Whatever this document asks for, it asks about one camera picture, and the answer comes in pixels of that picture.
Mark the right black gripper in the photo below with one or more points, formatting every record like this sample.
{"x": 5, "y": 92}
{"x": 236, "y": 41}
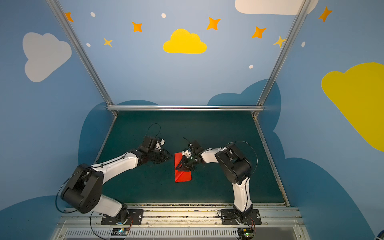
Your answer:
{"x": 188, "y": 160}

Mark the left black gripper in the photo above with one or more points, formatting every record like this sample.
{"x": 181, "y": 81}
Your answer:
{"x": 160, "y": 154}

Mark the red square paper sheet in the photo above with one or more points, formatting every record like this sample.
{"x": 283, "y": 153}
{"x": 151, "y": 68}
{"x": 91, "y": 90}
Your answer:
{"x": 181, "y": 176}

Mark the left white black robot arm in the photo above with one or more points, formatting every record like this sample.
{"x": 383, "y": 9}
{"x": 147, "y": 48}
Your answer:
{"x": 84, "y": 189}

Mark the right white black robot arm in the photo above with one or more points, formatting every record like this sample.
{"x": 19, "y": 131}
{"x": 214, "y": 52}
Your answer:
{"x": 237, "y": 169}

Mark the left green circuit board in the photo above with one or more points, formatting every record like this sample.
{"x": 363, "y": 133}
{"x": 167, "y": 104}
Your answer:
{"x": 120, "y": 232}

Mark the green circuit board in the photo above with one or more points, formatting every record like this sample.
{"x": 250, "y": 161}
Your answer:
{"x": 245, "y": 234}
{"x": 120, "y": 232}

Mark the right green circuit board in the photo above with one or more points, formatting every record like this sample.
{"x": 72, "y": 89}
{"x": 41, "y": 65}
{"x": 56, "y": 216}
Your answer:
{"x": 245, "y": 234}

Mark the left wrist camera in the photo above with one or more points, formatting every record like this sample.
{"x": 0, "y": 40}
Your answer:
{"x": 152, "y": 143}

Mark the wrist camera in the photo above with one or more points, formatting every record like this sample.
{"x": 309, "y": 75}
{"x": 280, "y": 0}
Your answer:
{"x": 193, "y": 150}
{"x": 152, "y": 143}

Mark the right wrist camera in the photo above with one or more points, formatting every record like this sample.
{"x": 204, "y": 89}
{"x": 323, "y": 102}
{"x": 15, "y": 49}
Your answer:
{"x": 193, "y": 150}

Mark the aluminium frame horizontal bar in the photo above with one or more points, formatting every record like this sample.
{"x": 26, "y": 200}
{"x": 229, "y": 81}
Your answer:
{"x": 184, "y": 108}

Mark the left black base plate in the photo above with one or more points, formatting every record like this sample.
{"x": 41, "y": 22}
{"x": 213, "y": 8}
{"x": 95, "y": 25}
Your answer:
{"x": 126, "y": 217}

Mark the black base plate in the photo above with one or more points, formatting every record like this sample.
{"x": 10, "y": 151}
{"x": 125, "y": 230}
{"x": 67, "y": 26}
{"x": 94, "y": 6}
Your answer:
{"x": 234, "y": 217}
{"x": 126, "y": 217}

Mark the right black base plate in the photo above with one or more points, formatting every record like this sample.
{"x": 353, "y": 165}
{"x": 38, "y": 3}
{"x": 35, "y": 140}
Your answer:
{"x": 234, "y": 217}

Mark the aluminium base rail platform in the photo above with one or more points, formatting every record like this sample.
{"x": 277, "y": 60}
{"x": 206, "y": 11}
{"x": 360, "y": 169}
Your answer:
{"x": 185, "y": 222}

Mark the left aluminium frame post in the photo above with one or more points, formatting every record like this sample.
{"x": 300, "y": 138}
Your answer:
{"x": 60, "y": 15}

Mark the aluminium frame post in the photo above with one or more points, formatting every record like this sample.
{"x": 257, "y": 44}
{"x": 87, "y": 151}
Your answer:
{"x": 292, "y": 34}
{"x": 60, "y": 15}

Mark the right aluminium frame post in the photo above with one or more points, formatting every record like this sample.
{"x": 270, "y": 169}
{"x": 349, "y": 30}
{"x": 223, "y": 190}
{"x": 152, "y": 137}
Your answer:
{"x": 292, "y": 34}

